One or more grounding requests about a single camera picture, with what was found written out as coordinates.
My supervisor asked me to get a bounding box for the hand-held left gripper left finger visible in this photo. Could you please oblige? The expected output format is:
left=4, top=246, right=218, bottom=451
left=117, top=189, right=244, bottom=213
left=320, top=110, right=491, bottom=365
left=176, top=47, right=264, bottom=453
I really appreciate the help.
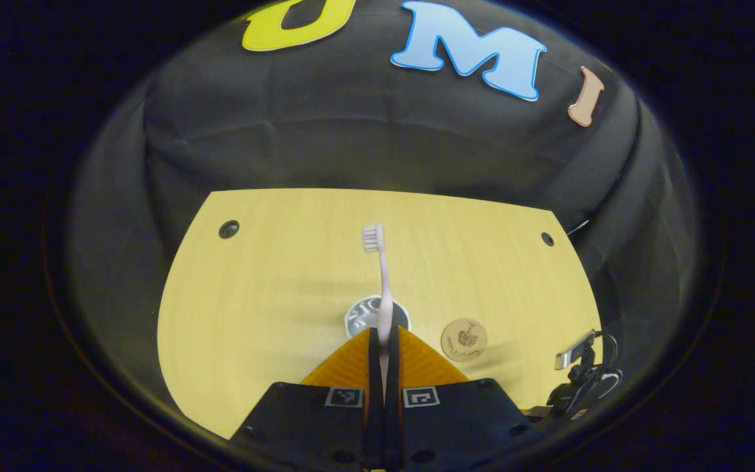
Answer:
left=230, top=328, right=381, bottom=471

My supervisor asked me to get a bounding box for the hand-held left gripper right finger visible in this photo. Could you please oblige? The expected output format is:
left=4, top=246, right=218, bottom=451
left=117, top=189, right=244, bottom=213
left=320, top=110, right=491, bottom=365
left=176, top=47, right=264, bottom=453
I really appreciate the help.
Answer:
left=384, top=326, right=530, bottom=471

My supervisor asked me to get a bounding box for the white cup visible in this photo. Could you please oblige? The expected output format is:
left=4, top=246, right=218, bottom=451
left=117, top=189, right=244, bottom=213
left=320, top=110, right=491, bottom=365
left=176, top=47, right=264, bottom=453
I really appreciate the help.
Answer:
left=345, top=295, right=411, bottom=339

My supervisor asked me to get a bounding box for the round cork coaster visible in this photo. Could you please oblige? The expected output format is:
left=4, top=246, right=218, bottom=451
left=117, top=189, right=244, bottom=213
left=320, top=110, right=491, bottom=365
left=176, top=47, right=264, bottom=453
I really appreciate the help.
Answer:
left=441, top=318, right=488, bottom=363

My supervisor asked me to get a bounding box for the pink toothbrush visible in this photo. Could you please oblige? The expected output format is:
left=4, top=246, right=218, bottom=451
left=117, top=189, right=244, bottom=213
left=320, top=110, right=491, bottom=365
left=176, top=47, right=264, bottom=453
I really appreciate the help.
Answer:
left=361, top=223, right=395, bottom=401

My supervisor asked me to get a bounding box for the wooden desktop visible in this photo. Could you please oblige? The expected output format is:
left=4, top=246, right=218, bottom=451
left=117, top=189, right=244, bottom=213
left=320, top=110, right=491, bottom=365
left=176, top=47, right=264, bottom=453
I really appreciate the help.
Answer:
left=157, top=188, right=604, bottom=440

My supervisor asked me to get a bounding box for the black backdrop cloth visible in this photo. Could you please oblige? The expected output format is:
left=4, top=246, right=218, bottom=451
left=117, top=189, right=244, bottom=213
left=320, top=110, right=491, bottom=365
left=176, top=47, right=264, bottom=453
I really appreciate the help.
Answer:
left=66, top=0, right=706, bottom=420

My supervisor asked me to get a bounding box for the small camera on stand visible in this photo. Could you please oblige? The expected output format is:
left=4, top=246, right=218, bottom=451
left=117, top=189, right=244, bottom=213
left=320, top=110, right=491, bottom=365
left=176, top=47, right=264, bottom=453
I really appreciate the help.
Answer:
left=545, top=330, right=604, bottom=420

